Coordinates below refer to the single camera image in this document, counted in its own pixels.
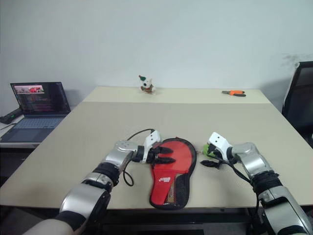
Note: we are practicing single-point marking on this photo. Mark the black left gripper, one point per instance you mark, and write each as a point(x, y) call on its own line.
point(154, 156)

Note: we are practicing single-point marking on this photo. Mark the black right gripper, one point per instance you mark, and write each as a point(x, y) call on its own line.
point(217, 159)

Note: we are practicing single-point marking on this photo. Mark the green zipper pull tag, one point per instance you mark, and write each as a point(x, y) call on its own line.
point(206, 148)

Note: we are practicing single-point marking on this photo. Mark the black red paddle case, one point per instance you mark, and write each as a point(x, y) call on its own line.
point(178, 156)

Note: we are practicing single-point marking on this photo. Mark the red table tennis paddle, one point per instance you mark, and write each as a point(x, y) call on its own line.
point(172, 193)

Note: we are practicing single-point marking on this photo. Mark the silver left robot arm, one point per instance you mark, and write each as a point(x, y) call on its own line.
point(83, 198)

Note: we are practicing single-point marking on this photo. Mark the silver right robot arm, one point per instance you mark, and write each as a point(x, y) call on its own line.
point(259, 166)

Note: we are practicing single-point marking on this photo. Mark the white plush dog toy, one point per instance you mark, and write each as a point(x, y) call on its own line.
point(146, 85)

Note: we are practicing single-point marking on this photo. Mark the black office chair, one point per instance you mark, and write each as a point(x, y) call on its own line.
point(299, 98)

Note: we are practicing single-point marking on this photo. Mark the open grey laptop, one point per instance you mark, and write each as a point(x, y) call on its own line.
point(39, 98)

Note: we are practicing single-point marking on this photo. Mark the black handheld controller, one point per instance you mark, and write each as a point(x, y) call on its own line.
point(11, 115)

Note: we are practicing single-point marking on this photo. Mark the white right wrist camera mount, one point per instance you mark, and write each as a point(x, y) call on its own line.
point(220, 140)

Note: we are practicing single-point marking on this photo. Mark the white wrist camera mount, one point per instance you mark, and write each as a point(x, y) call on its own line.
point(151, 140)
point(220, 140)

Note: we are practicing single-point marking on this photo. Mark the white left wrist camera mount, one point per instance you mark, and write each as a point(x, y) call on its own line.
point(151, 140)

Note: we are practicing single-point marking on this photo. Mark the black table frame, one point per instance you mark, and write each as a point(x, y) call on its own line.
point(195, 220)

